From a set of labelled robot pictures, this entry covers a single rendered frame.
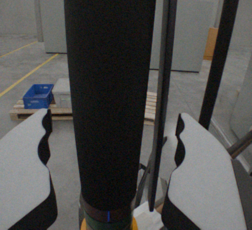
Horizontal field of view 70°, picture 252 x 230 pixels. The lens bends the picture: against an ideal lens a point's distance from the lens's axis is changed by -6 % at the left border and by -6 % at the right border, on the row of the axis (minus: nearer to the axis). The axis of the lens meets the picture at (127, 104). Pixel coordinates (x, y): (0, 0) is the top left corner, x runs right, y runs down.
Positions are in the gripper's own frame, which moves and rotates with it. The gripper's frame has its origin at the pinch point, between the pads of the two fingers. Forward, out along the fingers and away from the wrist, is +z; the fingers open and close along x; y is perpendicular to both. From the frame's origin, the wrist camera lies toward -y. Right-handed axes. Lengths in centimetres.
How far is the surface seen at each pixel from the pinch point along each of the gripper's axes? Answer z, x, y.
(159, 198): 30, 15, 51
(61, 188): 121, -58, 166
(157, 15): 542, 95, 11
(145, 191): 33, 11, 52
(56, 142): 195, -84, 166
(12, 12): 1235, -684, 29
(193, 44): 538, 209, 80
